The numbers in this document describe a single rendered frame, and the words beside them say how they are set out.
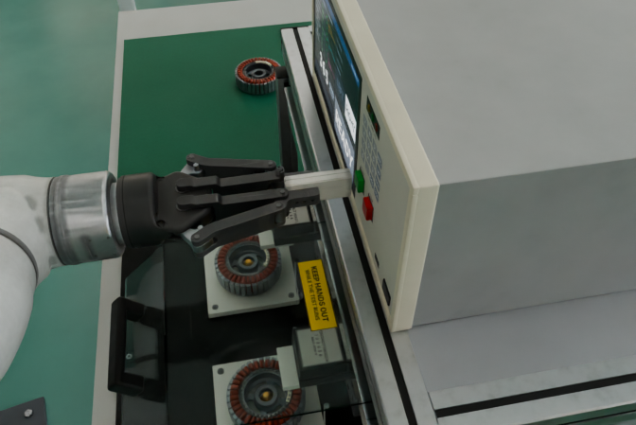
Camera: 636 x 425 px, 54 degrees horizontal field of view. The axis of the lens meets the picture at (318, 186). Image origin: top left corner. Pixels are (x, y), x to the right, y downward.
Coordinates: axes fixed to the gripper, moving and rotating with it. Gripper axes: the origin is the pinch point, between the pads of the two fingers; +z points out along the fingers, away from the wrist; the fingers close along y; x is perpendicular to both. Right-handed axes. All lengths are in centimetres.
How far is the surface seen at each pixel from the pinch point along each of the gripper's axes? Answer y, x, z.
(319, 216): -8.1, -14.1, 1.7
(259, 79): -75, -40, 0
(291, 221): -18.5, -26.3, -0.7
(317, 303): 6.6, -11.8, -1.3
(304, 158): -19.4, -14.1, 1.6
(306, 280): 3.3, -11.8, -2.0
